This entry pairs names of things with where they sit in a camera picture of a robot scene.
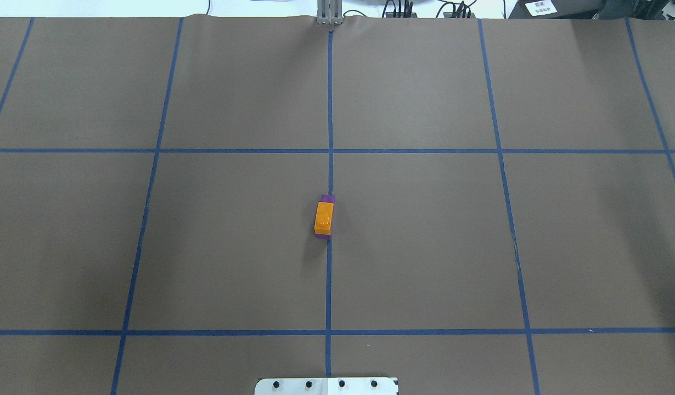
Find purple trapezoid block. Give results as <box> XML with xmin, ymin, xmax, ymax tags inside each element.
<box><xmin>316</xmin><ymin>194</ymin><xmax>336</xmax><ymax>240</ymax></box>

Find orange trapezoid block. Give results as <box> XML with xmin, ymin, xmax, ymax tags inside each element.
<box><xmin>314</xmin><ymin>201</ymin><xmax>335</xmax><ymax>236</ymax></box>

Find aluminium frame post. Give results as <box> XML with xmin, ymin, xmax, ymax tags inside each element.
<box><xmin>317</xmin><ymin>0</ymin><xmax>344</xmax><ymax>26</ymax></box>

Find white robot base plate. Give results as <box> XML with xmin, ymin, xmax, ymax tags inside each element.
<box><xmin>253</xmin><ymin>377</ymin><xmax>400</xmax><ymax>394</ymax></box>

